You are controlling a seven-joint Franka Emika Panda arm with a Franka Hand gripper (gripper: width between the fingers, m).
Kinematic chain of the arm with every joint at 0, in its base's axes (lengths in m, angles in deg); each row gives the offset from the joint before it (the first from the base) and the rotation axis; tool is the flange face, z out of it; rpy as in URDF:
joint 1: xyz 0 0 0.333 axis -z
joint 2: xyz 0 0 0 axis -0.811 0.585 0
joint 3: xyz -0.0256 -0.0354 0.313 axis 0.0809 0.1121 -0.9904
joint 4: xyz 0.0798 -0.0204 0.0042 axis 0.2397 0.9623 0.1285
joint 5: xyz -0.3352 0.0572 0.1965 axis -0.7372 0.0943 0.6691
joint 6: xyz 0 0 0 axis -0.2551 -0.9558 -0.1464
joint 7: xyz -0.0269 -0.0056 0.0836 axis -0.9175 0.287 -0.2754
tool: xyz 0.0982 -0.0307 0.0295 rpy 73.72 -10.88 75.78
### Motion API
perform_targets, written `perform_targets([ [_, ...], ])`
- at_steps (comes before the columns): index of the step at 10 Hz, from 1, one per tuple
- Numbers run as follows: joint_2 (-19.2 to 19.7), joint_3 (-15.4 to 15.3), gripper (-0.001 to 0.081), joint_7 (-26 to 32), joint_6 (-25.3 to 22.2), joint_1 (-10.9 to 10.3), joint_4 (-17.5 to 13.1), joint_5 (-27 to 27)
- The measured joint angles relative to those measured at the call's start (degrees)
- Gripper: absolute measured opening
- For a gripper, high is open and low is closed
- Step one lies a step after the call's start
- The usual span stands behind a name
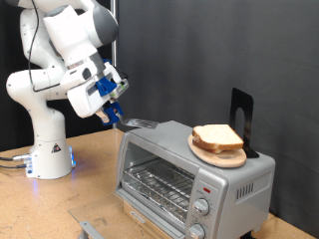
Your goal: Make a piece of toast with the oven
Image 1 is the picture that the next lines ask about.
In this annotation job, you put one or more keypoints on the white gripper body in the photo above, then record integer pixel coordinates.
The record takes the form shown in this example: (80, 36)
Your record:
(83, 103)

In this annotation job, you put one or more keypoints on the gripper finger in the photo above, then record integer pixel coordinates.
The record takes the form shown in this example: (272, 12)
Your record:
(103, 116)

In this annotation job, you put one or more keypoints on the slotted spatula with blue block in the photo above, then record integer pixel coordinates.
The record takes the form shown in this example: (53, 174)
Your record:
(114, 111)

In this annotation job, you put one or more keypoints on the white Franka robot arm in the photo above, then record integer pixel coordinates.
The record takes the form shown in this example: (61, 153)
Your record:
(43, 132)

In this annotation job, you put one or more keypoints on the red oven indicator light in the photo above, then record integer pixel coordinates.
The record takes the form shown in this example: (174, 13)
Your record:
(207, 190)

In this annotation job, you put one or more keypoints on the silver oven knob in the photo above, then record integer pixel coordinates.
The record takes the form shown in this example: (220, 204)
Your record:
(201, 206)
(196, 231)

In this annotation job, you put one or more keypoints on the silver toaster oven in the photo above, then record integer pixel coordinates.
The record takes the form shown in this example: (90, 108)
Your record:
(232, 186)

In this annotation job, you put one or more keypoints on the vertical metal pole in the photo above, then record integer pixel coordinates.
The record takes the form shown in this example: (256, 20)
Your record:
(114, 53)

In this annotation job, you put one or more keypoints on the black backdrop curtain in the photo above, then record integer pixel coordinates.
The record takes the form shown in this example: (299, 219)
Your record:
(13, 129)

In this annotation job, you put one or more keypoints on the bread slice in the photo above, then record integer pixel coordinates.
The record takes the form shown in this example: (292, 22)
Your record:
(217, 134)
(201, 145)

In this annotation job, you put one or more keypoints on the dark grey backdrop curtain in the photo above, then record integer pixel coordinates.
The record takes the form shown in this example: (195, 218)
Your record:
(199, 49)

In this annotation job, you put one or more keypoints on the round wooden plate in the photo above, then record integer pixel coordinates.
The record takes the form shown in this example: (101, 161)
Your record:
(216, 161)

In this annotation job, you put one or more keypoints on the black metal bookend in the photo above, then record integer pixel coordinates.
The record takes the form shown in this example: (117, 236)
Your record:
(247, 103)

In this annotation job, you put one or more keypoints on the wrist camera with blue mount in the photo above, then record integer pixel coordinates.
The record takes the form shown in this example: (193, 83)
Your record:
(105, 86)

